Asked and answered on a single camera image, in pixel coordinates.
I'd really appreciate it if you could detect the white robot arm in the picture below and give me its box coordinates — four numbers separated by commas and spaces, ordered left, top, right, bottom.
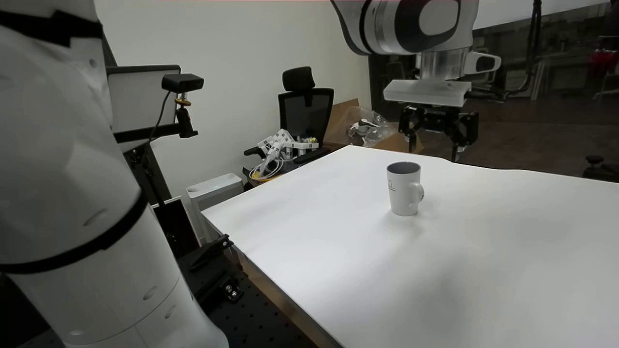
330, 0, 501, 160

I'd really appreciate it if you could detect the white box on floor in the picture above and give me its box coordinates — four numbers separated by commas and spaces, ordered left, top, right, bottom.
185, 171, 243, 210

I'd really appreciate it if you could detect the white mug dark interior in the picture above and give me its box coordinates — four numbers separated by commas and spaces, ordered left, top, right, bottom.
386, 162, 425, 216

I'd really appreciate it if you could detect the white wrist mounting plate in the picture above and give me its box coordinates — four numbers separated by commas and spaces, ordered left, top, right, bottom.
383, 79, 472, 108

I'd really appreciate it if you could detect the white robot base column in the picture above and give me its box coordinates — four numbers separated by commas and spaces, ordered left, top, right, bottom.
0, 0, 228, 348

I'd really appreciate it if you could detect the white black robot toy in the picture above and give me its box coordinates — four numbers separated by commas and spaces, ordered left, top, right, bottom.
243, 129, 319, 179

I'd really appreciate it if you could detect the black office chair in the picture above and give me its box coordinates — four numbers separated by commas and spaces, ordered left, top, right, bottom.
272, 65, 334, 173

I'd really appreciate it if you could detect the black camera on mount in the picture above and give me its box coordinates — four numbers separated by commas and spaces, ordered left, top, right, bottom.
112, 71, 207, 144

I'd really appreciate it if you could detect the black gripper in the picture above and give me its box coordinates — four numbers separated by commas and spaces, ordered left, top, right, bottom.
398, 104, 479, 162

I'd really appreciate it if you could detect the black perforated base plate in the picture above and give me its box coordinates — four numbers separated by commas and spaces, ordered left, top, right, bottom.
177, 235, 315, 348

